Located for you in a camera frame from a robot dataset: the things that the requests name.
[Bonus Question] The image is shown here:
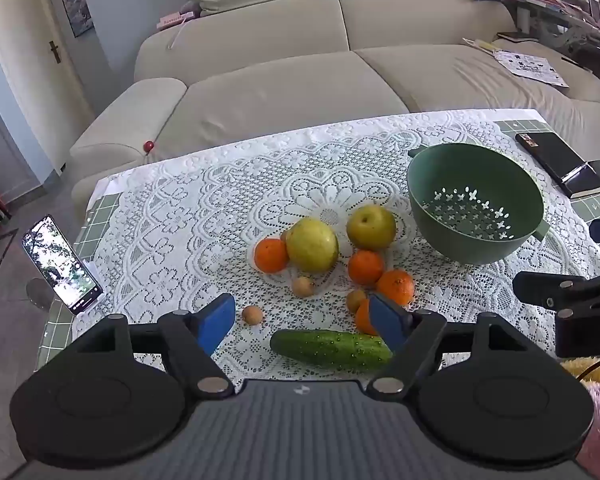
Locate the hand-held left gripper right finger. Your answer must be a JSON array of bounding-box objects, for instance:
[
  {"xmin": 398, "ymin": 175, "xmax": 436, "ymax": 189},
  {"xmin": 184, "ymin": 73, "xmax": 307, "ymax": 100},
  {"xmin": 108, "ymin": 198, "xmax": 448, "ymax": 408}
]
[{"xmin": 366, "ymin": 292, "xmax": 531, "ymax": 395}]

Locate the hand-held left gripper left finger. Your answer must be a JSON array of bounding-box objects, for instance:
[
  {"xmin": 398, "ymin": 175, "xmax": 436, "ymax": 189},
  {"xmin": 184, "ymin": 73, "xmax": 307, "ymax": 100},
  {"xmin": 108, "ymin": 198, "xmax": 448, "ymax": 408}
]
[{"xmin": 67, "ymin": 294, "xmax": 237, "ymax": 395}]

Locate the orange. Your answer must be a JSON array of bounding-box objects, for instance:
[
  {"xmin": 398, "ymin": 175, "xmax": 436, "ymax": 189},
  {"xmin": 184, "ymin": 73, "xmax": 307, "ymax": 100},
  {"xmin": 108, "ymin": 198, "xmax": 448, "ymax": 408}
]
[
  {"xmin": 355, "ymin": 299, "xmax": 381, "ymax": 336},
  {"xmin": 254, "ymin": 238, "xmax": 290, "ymax": 274},
  {"xmin": 348, "ymin": 250, "xmax": 385, "ymax": 286},
  {"xmin": 375, "ymin": 270, "xmax": 415, "ymax": 307}
]

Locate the smaller green apple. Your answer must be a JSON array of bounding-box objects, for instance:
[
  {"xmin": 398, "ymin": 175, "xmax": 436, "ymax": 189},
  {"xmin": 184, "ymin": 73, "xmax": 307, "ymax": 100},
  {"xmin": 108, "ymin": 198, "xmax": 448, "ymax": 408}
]
[{"xmin": 346, "ymin": 205, "xmax": 397, "ymax": 252}]

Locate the large yellow-green apple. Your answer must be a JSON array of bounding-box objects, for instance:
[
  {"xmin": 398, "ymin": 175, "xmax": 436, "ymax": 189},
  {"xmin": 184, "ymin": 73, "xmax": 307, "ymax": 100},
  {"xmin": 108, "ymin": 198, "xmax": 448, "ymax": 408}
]
[{"xmin": 286, "ymin": 217, "xmax": 340, "ymax": 273}]

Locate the green plastic colander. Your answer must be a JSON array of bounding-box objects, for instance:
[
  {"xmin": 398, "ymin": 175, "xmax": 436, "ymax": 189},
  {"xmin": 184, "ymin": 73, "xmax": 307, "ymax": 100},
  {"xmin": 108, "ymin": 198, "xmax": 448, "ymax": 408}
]
[{"xmin": 407, "ymin": 143, "xmax": 552, "ymax": 266}]

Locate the green cucumber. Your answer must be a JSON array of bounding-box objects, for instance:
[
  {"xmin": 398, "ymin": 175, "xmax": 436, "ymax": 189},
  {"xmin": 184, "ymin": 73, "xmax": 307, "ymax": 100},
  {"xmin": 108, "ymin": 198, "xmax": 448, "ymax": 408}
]
[{"xmin": 270, "ymin": 329, "xmax": 395, "ymax": 372}]

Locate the white lace tablecloth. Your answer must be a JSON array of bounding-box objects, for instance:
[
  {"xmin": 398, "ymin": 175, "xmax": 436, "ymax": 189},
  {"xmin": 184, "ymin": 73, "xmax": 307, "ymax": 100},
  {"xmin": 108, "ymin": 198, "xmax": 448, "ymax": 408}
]
[{"xmin": 70, "ymin": 109, "xmax": 600, "ymax": 391}]

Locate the smartphone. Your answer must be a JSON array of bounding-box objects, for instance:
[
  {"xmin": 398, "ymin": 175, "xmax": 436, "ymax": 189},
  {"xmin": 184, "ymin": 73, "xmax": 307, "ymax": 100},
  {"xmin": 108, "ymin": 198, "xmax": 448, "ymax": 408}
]
[{"xmin": 21, "ymin": 215, "xmax": 103, "ymax": 316}]

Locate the white patterned paper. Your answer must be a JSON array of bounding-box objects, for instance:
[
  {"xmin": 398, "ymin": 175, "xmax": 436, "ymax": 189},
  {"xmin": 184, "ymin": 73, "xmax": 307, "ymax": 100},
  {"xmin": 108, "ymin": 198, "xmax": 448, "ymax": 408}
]
[{"xmin": 492, "ymin": 50, "xmax": 571, "ymax": 88}]

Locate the beige sofa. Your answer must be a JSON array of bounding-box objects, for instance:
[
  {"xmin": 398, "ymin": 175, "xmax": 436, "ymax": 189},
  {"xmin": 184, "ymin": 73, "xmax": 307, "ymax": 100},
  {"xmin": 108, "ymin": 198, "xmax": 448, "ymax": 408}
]
[{"xmin": 70, "ymin": 0, "xmax": 600, "ymax": 211}]

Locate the pink box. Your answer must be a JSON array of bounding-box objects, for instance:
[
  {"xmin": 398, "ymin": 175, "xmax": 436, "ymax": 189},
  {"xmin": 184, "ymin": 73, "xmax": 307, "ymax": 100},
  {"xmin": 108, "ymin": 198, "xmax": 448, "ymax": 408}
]
[{"xmin": 157, "ymin": 10, "xmax": 201, "ymax": 31}]

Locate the black cable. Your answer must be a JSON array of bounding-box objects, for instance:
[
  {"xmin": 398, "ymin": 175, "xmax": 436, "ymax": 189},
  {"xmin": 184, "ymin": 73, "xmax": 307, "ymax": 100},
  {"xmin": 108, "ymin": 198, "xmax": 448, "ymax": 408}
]
[{"xmin": 575, "ymin": 354, "xmax": 600, "ymax": 381}]

